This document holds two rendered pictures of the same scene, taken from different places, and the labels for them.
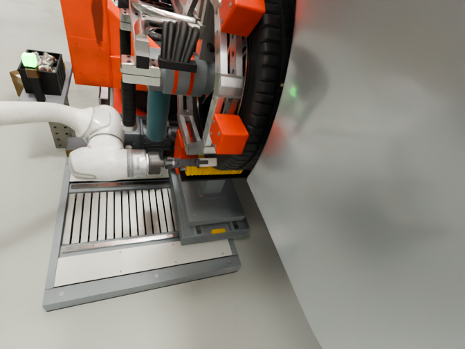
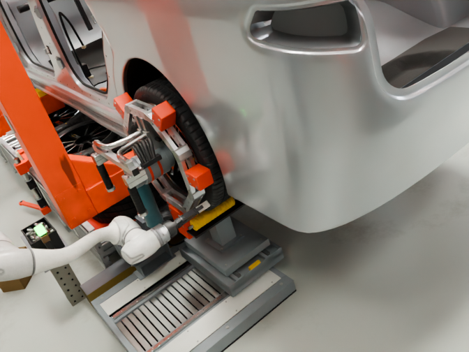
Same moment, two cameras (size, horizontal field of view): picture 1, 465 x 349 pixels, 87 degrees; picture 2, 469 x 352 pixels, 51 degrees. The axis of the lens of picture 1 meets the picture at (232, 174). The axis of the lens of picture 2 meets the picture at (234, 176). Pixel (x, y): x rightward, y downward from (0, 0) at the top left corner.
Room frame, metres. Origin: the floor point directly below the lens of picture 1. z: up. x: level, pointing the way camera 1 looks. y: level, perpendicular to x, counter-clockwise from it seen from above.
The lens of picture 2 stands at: (-1.22, -0.23, 1.88)
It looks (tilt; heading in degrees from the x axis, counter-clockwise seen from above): 31 degrees down; 4
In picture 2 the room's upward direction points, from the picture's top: 17 degrees counter-clockwise
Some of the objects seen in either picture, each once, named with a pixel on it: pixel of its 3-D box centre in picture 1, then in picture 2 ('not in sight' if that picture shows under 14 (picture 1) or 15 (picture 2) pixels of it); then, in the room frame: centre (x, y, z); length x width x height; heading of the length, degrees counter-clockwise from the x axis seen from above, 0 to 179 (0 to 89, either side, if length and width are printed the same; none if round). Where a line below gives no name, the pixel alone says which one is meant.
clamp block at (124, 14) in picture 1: (134, 21); (102, 155); (0.84, 0.50, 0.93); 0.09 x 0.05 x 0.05; 123
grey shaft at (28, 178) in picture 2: not in sight; (32, 186); (1.99, 1.49, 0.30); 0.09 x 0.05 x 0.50; 33
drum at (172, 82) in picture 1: (180, 73); (149, 165); (0.77, 0.29, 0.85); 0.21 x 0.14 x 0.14; 123
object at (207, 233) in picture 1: (206, 198); (229, 251); (0.90, 0.09, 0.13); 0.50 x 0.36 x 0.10; 33
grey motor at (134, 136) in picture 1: (153, 145); (155, 239); (1.01, 0.48, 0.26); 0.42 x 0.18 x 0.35; 123
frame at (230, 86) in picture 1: (201, 75); (161, 158); (0.81, 0.23, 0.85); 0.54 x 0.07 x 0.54; 33
